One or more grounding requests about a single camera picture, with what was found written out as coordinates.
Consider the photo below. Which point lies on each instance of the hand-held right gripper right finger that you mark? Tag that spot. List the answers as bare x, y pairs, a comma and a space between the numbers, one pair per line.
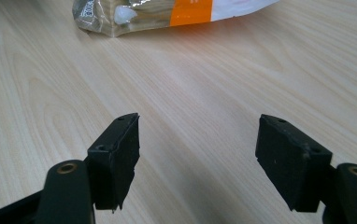
292, 161

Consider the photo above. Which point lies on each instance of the orange and white plastic packet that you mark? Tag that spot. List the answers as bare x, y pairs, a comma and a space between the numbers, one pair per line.
167, 14

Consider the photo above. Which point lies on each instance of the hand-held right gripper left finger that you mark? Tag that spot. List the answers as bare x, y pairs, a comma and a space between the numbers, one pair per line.
112, 161

